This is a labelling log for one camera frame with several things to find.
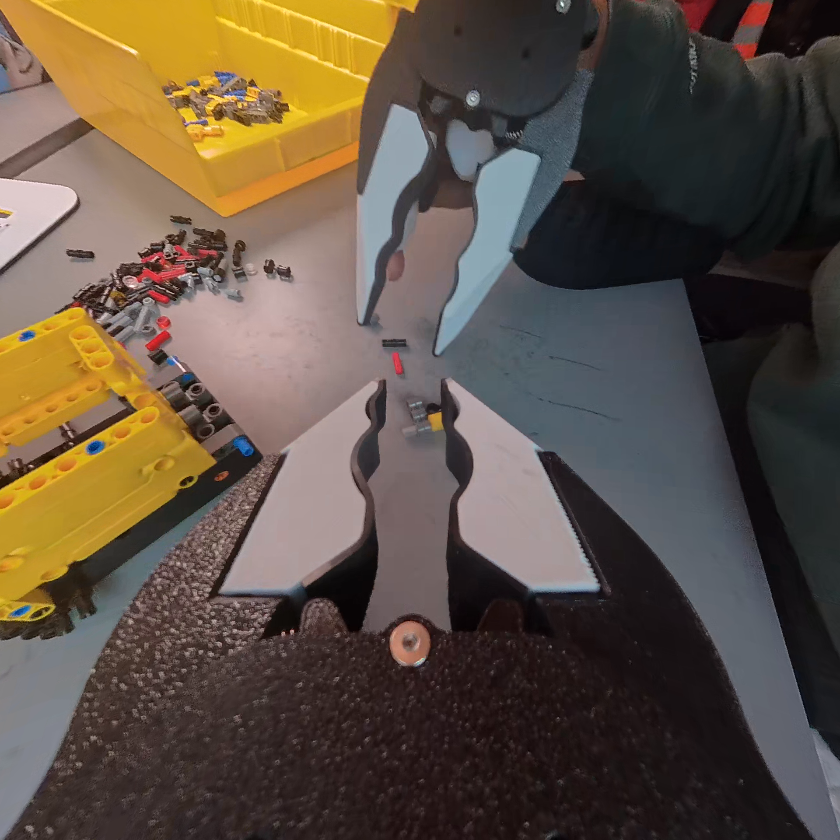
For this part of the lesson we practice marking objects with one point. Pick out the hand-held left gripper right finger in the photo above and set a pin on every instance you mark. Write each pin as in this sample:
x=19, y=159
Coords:
x=519, y=525

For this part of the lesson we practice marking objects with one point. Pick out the small yellow lego subassembly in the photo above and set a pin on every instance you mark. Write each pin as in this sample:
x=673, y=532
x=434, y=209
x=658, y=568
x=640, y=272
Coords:
x=420, y=418

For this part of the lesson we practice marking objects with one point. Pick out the red lego pin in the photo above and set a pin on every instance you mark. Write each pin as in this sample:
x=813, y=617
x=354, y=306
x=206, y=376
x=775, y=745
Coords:
x=398, y=364

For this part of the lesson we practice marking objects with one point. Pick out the heap of lego parts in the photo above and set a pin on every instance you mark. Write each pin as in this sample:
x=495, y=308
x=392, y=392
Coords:
x=223, y=105

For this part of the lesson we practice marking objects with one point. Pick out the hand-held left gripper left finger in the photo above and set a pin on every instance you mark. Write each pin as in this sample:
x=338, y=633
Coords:
x=302, y=525

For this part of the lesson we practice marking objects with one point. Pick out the white book stand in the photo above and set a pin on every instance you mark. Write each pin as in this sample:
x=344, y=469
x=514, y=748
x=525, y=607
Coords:
x=33, y=217

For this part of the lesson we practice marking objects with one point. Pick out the pile of small lego pins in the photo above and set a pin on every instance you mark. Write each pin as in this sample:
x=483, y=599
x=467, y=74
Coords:
x=164, y=269

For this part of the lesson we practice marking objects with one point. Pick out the yellow black lego model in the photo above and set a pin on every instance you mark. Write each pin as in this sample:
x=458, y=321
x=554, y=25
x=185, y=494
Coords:
x=79, y=433

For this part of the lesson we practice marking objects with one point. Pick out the yellow bin with small parts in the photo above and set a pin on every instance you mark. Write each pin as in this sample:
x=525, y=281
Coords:
x=282, y=177

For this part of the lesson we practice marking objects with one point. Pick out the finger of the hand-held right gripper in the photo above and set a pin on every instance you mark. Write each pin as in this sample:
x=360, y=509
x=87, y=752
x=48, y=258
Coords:
x=381, y=184
x=499, y=210

